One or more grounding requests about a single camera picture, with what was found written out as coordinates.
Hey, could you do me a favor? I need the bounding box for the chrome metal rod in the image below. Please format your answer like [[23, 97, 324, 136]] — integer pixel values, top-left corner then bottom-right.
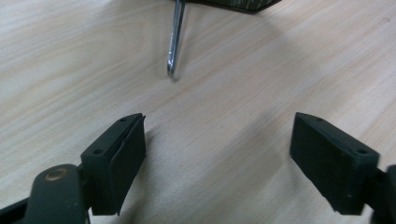
[[166, 0, 187, 79]]

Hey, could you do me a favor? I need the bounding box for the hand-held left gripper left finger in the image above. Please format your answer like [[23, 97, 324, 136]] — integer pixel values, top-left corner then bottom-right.
[[79, 112, 148, 217]]

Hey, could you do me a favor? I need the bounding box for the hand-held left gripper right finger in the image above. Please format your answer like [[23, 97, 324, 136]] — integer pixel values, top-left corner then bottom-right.
[[289, 111, 381, 217]]

